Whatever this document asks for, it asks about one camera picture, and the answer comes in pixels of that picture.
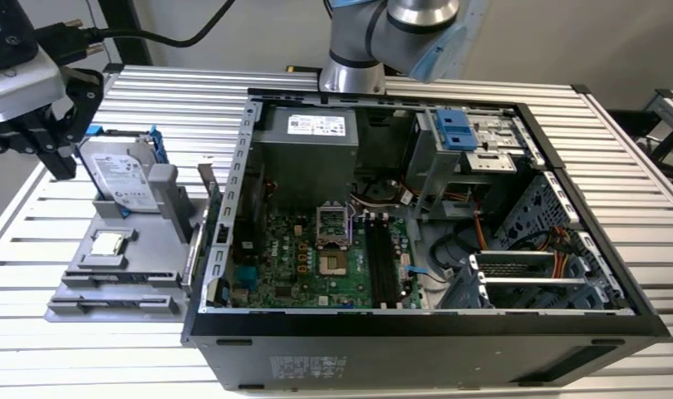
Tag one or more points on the small black yellow plug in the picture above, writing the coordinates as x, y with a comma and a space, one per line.
294, 69

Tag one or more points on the thin locking lever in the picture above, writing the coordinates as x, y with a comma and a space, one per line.
350, 228

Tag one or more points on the silver CPU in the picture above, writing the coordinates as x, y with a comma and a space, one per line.
106, 243

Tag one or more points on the silver disk bay with bars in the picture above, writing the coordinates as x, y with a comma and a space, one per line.
529, 282

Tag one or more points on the black round cooler fan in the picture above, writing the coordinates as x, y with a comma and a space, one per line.
379, 191

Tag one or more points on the metal frame side table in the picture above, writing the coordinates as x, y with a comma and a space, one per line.
665, 101

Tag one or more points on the blue plastic drive latch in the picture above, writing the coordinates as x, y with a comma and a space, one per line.
454, 133

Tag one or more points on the CPU socket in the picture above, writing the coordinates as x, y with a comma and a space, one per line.
333, 264

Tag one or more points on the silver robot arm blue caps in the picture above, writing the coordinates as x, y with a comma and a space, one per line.
418, 16

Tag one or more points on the grey power supply unit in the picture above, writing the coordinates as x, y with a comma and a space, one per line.
308, 166

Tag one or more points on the black open PC case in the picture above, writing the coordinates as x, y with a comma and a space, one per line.
369, 357

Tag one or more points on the hard disk in blue carrier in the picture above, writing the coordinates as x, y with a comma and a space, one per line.
120, 174

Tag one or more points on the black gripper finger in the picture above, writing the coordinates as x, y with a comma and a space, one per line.
86, 99
8, 135

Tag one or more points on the grey parts rack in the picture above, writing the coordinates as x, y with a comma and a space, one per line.
146, 249

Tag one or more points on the green graphics card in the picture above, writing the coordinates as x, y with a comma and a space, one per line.
213, 199

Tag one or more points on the black upright post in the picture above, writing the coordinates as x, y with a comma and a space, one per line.
130, 54

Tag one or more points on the green motherboard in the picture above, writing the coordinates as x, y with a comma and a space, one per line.
292, 266

